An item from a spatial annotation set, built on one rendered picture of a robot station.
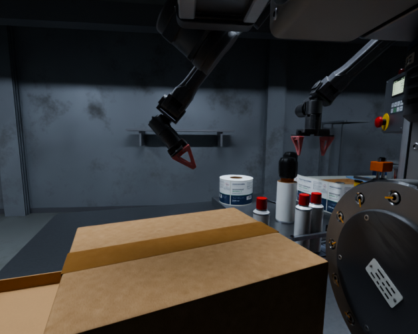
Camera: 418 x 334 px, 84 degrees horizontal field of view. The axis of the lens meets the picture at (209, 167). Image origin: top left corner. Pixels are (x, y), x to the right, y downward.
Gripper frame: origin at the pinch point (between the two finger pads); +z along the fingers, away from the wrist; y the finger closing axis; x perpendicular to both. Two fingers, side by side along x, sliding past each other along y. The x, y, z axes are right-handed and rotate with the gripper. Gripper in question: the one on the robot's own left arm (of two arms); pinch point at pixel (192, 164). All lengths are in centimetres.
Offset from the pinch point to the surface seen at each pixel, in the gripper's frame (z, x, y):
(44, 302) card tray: 1, 53, -18
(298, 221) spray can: 35.2, -15.0, -10.2
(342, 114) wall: 136, -254, 312
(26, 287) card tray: -4, 59, -11
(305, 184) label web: 50, -38, 34
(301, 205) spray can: 31.8, -19.0, -10.0
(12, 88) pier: -220, 139, 306
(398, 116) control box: 27, -59, -14
